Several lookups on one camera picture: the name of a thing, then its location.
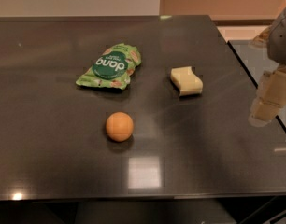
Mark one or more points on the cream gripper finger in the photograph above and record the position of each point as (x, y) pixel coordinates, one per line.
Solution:
(260, 41)
(270, 97)

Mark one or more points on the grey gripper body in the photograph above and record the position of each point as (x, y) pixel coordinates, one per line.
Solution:
(282, 39)

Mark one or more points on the orange fruit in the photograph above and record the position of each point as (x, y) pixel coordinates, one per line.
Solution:
(119, 126)

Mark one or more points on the green rice chip bag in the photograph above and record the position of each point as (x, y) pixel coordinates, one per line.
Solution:
(113, 69)

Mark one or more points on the yellow sponge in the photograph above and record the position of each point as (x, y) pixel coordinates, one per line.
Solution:
(186, 81)

